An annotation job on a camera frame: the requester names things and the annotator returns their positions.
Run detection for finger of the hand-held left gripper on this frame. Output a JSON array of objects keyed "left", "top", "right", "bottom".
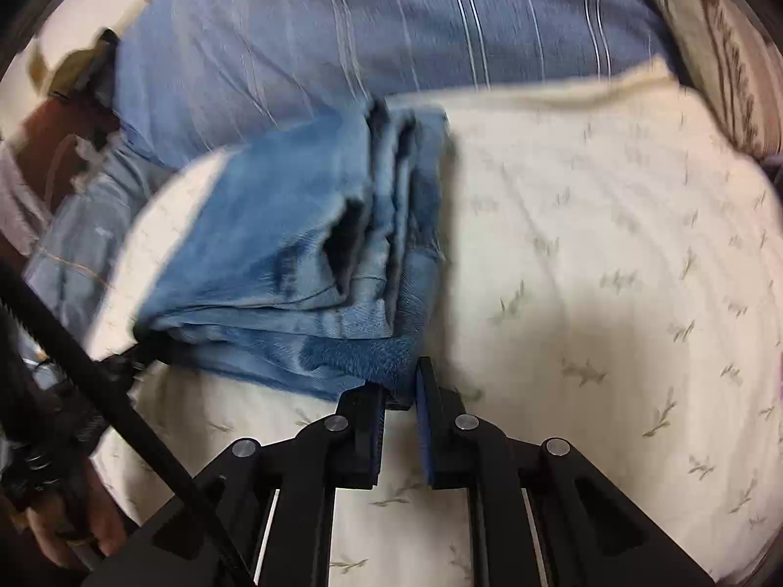
[{"left": 92, "top": 330, "right": 175, "bottom": 383}]

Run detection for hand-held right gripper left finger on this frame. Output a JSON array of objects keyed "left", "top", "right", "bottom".
[{"left": 79, "top": 382, "right": 389, "bottom": 587}]

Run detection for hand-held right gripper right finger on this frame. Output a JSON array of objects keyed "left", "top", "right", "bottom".
[{"left": 415, "top": 356, "right": 716, "bottom": 587}]

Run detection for blue denim pants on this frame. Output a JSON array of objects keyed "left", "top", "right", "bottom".
[{"left": 131, "top": 98, "right": 454, "bottom": 410}]

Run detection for person's left hand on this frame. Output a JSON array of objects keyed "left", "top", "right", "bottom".
[{"left": 24, "top": 458, "right": 131, "bottom": 571}]

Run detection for grey-blue star-print sheet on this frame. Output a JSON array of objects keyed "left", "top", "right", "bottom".
[{"left": 24, "top": 140, "right": 172, "bottom": 343}]

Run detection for lavender towel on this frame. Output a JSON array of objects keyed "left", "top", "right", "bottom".
[{"left": 0, "top": 147, "right": 50, "bottom": 251}]

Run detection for white leaf-print blanket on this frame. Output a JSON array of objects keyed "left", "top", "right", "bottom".
[{"left": 92, "top": 55, "right": 783, "bottom": 587}]

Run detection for brown headboard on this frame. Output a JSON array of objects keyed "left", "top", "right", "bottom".
[{"left": 12, "top": 98, "right": 123, "bottom": 209}]

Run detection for green cloth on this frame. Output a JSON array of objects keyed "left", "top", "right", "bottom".
[{"left": 37, "top": 30, "right": 117, "bottom": 99}]

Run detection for blue plaid pillow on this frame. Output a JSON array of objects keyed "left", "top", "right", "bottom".
[{"left": 113, "top": 0, "right": 680, "bottom": 172}]

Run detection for striped beige pillow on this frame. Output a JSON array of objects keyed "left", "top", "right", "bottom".
[{"left": 630, "top": 0, "right": 783, "bottom": 160}]

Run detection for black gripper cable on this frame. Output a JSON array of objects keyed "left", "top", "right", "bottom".
[{"left": 0, "top": 263, "right": 254, "bottom": 587}]

